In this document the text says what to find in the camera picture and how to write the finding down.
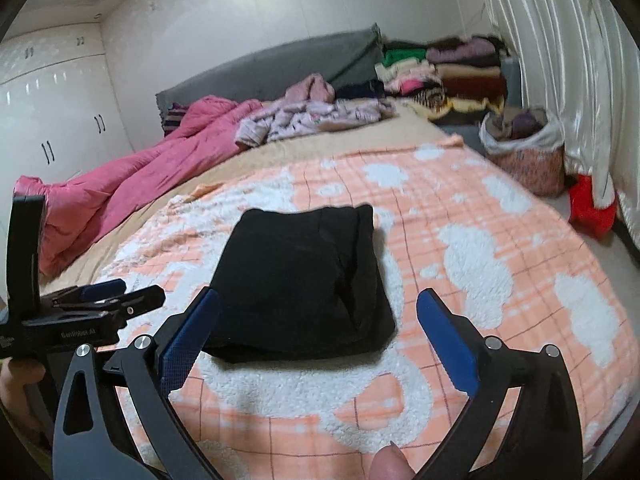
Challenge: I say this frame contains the person's right hand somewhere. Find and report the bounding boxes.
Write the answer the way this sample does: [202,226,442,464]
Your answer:
[370,441,417,480]

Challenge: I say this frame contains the black sweater with orange cuffs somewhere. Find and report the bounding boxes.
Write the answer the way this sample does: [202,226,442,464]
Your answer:
[202,203,397,363]

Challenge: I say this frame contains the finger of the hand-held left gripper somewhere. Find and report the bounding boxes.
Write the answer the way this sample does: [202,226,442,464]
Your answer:
[52,281,126,308]
[100,285,166,328]

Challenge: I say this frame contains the grey headboard cover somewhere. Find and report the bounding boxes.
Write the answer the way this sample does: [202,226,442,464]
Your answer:
[155,24,386,133]

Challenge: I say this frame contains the white satin curtain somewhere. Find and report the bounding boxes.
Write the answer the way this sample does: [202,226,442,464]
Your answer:
[472,0,640,256]

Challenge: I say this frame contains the person's left hand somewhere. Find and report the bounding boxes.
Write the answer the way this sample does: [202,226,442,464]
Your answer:
[0,360,47,422]

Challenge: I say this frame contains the white wardrobe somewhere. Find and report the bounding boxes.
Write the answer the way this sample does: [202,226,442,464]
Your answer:
[0,25,136,196]

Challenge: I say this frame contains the orange plaid fleece blanket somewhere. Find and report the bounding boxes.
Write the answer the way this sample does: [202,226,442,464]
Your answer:
[85,142,636,480]

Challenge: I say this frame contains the lilac printed pyjamas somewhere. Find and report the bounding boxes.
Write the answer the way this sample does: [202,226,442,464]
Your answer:
[235,97,396,148]

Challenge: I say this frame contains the dusty pink garment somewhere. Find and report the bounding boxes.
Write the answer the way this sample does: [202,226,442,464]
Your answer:
[285,74,336,104]

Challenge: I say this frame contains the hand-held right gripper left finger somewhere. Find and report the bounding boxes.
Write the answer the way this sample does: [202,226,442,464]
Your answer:
[52,287,221,480]

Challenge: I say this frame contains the dark striped cloth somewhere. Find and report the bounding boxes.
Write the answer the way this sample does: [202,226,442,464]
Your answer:
[160,102,188,136]

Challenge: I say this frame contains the pink quilt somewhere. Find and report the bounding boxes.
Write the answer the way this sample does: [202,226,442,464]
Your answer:
[12,99,263,277]

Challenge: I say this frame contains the laundry basket with white liner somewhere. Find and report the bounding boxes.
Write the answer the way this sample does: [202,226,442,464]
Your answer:
[479,106,567,197]

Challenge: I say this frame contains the dark navy cloth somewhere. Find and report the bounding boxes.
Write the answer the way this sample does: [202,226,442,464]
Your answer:
[334,80,386,102]

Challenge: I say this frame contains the stack of folded clothes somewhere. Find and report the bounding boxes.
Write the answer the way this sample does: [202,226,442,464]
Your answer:
[375,35,508,121]

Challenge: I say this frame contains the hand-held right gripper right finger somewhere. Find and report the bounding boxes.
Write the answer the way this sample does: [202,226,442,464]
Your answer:
[415,287,583,480]

